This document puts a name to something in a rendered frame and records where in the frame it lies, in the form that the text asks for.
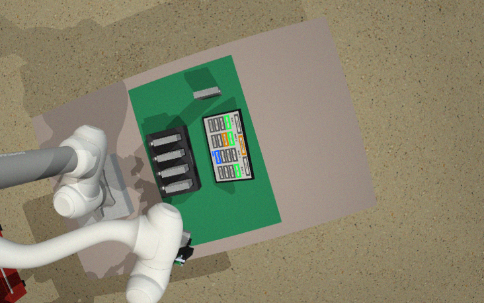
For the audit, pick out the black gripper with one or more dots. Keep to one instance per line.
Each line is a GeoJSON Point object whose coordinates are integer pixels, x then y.
{"type": "Point", "coordinates": [184, 253]}

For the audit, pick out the green mat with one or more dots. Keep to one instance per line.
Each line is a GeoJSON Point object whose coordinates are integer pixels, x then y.
{"type": "Point", "coordinates": [217, 210]}

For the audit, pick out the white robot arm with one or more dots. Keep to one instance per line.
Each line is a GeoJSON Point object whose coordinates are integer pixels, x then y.
{"type": "Point", "coordinates": [155, 236]}

